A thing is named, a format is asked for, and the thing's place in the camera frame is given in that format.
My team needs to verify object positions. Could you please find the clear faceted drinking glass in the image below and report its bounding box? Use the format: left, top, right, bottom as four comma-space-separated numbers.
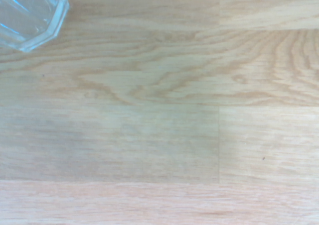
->
0, 0, 70, 53

